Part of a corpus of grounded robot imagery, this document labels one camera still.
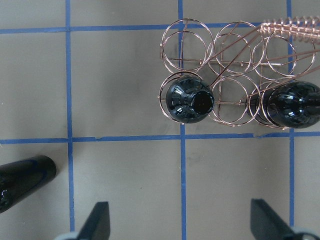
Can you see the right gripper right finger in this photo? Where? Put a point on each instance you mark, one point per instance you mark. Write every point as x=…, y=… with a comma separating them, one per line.
x=266, y=224

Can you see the dark wine bottle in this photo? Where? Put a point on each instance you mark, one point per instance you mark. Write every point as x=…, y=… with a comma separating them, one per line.
x=294, y=105
x=189, y=100
x=20, y=179

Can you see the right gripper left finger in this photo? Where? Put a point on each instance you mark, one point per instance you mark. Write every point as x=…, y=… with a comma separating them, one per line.
x=97, y=226

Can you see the copper wire bottle basket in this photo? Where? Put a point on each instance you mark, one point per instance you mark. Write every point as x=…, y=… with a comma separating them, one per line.
x=239, y=61

